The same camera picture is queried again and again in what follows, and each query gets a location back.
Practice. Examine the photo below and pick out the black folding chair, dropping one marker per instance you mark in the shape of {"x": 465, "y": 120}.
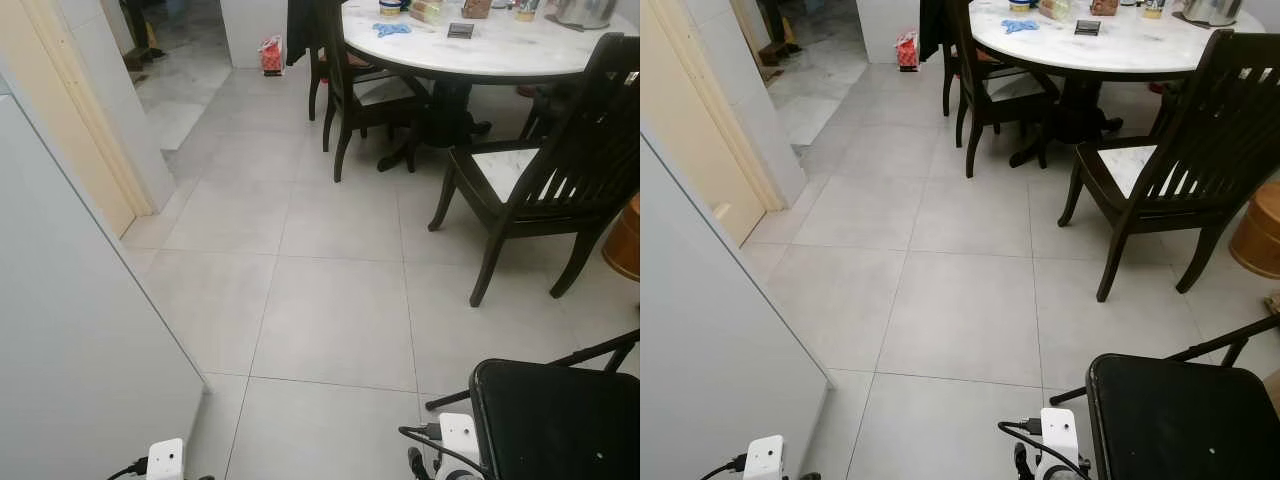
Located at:
{"x": 550, "y": 420}
{"x": 1180, "y": 420}

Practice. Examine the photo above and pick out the orange wooden stool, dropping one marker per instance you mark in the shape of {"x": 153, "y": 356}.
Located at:
{"x": 1258, "y": 235}
{"x": 625, "y": 245}

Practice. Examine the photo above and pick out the dark wooden slat-back chair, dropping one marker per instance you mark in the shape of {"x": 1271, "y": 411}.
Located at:
{"x": 590, "y": 150}
{"x": 975, "y": 70}
{"x": 1210, "y": 140}
{"x": 345, "y": 80}

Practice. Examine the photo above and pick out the round white marble table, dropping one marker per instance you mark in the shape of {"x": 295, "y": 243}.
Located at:
{"x": 1130, "y": 50}
{"x": 500, "y": 55}

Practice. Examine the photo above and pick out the red snack bag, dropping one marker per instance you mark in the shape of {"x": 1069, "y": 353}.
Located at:
{"x": 907, "y": 52}
{"x": 271, "y": 57}

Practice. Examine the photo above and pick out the blue cloth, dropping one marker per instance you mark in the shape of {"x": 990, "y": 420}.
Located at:
{"x": 392, "y": 29}
{"x": 1020, "y": 26}

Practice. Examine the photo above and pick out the small black box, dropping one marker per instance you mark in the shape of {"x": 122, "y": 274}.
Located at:
{"x": 460, "y": 31}
{"x": 1087, "y": 28}

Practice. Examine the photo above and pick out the dark jacket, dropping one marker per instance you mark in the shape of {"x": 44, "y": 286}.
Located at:
{"x": 300, "y": 30}
{"x": 932, "y": 30}

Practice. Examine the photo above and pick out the clear food bag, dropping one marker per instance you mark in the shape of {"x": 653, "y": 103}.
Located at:
{"x": 1055, "y": 10}
{"x": 426, "y": 11}

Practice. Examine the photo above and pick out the blue-lidded jar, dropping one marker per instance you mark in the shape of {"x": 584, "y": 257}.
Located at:
{"x": 1021, "y": 5}
{"x": 392, "y": 7}

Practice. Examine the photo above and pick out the brown packet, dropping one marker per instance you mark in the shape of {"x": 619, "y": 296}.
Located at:
{"x": 476, "y": 8}
{"x": 1105, "y": 7}

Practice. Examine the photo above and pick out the yellow jar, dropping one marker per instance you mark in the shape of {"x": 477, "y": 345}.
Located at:
{"x": 526, "y": 12}
{"x": 1154, "y": 10}

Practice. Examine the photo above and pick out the metal pot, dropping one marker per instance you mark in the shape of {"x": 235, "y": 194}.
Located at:
{"x": 1212, "y": 10}
{"x": 585, "y": 12}

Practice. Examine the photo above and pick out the dark wooden stand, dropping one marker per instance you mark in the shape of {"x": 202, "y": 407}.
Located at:
{"x": 140, "y": 30}
{"x": 775, "y": 28}

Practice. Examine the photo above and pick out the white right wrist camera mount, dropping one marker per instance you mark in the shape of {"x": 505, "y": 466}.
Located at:
{"x": 460, "y": 440}
{"x": 1060, "y": 435}

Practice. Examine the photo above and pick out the cream door frame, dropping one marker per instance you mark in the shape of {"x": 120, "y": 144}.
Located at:
{"x": 60, "y": 100}
{"x": 690, "y": 120}

